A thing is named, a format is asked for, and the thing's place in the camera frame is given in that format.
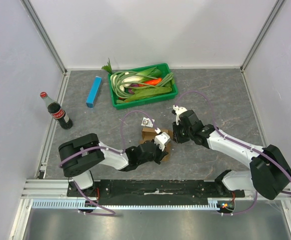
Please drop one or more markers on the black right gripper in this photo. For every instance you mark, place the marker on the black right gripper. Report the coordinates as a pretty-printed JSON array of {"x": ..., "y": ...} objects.
[{"x": 177, "y": 133}]

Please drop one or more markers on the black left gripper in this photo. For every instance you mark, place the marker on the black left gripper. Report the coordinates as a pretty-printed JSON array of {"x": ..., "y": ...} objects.
[{"x": 162, "y": 154}]

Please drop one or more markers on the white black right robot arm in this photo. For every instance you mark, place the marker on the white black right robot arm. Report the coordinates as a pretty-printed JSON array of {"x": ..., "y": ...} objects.
[{"x": 268, "y": 171}]

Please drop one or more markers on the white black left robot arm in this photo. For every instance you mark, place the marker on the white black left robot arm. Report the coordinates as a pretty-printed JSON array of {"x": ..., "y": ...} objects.
[{"x": 78, "y": 156}]

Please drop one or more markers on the blue rectangular box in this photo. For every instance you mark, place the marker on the blue rectangular box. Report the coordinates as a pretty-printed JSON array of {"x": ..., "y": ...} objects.
[{"x": 94, "y": 92}]

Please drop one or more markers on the small white sticker packet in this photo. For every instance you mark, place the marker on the small white sticker packet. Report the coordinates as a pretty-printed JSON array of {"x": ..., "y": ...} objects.
[{"x": 147, "y": 122}]

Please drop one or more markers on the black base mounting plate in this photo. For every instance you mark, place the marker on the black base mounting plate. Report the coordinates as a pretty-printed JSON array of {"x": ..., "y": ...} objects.
[{"x": 123, "y": 192}]

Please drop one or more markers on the orange carrot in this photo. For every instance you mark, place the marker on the orange carrot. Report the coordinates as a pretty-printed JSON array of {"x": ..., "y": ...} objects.
[{"x": 153, "y": 82}]

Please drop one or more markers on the green plastic crate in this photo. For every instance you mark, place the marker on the green plastic crate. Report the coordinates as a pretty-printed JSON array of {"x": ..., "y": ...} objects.
[{"x": 163, "y": 67}]

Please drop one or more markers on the large green leaf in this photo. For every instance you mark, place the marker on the large green leaf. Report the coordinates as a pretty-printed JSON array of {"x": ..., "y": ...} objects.
[{"x": 149, "y": 92}]

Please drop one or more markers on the green bok choy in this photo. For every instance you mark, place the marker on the green bok choy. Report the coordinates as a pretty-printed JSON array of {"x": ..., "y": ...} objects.
[{"x": 153, "y": 72}]

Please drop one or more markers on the green long beans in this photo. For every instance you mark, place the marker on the green long beans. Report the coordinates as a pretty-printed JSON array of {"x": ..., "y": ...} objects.
[{"x": 124, "y": 90}]

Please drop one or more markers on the cola glass bottle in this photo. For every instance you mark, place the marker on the cola glass bottle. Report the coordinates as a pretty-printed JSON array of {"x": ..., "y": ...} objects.
[{"x": 56, "y": 111}]

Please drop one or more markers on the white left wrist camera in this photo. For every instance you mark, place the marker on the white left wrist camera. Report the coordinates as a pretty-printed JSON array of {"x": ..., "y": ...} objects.
[{"x": 161, "y": 139}]

